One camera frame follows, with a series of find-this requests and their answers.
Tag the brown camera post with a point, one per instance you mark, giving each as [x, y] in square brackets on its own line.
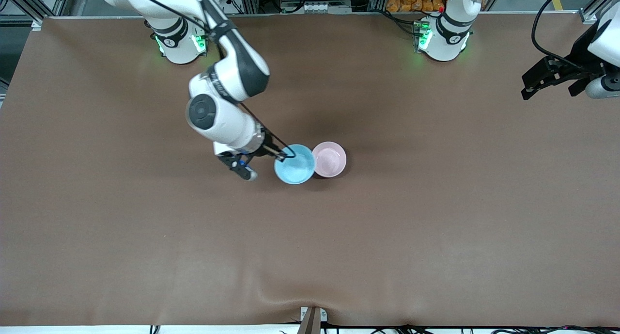
[310, 326]

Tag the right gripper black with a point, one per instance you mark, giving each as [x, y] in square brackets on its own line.
[269, 148]

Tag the metal bracket clamp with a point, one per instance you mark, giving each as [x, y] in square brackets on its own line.
[305, 313]

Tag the brown table cloth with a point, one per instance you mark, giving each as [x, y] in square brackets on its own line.
[310, 251]

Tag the aluminium frame corner struts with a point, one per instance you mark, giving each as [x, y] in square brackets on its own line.
[19, 19]
[588, 15]

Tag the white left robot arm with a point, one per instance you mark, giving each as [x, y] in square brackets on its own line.
[445, 38]

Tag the pink bowl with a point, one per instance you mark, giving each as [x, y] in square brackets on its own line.
[332, 159]

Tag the white power strip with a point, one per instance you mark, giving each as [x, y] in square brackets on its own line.
[319, 7]

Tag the blue bowl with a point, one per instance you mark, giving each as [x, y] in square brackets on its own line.
[295, 169]

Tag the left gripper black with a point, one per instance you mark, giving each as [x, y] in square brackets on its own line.
[577, 61]

